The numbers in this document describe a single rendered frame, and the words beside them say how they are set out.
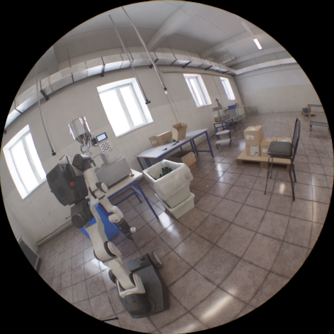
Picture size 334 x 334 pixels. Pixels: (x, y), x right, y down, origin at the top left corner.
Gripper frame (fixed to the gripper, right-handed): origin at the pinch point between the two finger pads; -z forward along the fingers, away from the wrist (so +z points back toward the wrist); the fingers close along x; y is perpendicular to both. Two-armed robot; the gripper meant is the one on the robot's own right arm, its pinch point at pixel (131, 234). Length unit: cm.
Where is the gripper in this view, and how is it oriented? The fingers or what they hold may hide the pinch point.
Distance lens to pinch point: 117.2
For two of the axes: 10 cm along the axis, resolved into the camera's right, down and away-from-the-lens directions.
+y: -8.8, 4.6, -0.7
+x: -1.9, -2.0, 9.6
